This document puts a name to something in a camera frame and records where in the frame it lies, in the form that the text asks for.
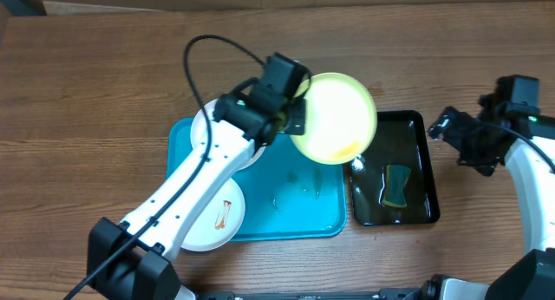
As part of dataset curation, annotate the white plate top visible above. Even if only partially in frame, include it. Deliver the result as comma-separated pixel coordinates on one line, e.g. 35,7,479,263
190,99,265,170

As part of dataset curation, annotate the white plate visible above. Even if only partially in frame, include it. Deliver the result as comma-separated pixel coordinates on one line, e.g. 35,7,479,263
190,99,265,170
181,179,245,252

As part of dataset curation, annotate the green rimmed plate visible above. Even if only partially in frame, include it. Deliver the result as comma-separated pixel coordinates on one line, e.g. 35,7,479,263
291,72,377,165

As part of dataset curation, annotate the green yellow sponge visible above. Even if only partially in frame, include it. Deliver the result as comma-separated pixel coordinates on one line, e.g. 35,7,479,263
381,165,411,208

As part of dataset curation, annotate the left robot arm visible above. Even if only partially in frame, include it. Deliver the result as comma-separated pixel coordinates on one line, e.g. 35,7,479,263
83,93,314,299

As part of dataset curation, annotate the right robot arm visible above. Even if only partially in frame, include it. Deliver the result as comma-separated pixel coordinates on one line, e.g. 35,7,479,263
419,105,554,300

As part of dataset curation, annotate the teal plastic serving tray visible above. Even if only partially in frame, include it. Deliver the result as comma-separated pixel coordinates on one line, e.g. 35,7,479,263
166,116,349,243

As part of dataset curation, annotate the black water tray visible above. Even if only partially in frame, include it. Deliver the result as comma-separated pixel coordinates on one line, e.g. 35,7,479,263
349,110,441,226

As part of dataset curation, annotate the white plate bottom left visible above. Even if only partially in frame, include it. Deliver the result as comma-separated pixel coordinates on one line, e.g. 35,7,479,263
181,179,245,252

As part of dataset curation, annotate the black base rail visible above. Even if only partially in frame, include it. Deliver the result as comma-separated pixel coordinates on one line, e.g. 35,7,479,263
196,288,421,300

